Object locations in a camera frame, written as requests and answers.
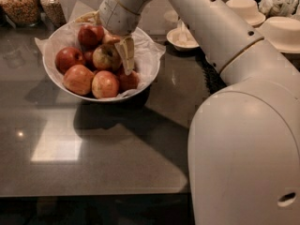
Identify black mesh mat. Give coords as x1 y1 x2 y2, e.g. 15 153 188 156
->
196 51 226 95

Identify right glass cereal jar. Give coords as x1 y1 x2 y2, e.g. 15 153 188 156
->
40 0 67 27

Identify dark red top apple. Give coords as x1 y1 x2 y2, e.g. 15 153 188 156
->
78 24 104 48

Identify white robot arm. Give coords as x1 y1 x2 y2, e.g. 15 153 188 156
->
98 0 300 225

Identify red-yellow front centre apple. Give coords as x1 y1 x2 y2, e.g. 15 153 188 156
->
92 70 119 99

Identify red-yellow front left apple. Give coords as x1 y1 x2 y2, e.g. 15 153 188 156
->
63 65 94 96

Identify dark red left apple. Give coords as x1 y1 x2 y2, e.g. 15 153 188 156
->
55 47 85 74

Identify right stack paper bowls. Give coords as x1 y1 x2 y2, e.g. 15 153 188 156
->
258 17 300 53

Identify small hidden red apple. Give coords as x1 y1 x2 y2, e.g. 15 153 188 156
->
83 51 94 67

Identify yellow-green centre apple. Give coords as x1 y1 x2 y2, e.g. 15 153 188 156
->
93 44 122 71

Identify small white bowl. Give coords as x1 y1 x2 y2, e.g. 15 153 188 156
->
167 27 199 52

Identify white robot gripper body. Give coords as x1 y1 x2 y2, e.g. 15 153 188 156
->
98 0 140 36

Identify left glass cereal jar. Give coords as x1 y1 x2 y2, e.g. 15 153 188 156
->
0 0 40 26

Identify large white bowl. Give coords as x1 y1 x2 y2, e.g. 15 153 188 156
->
42 17 161 103

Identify pale red back apple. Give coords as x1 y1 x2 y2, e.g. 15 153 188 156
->
102 34 120 44

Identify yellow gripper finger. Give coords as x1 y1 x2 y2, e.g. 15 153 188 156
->
115 36 134 75
75 10 102 25

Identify left stack paper bowls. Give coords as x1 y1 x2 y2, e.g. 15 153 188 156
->
226 0 265 27

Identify red-yellow apple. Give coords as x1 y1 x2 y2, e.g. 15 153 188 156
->
63 65 94 96
92 70 119 99

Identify white paper bowl liner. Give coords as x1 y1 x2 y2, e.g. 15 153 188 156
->
35 1 166 103

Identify stack paper bowls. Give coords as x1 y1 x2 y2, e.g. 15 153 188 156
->
226 0 265 27
258 17 300 53

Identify white wrapped packets pile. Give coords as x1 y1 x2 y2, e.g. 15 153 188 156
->
259 0 299 18

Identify dark red apple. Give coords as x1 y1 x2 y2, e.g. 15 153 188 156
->
78 24 104 48
55 47 85 74

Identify red front right apple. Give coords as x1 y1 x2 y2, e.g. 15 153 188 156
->
116 67 140 92

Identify glass cereal jar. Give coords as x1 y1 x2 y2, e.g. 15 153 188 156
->
40 0 67 27
0 0 40 26

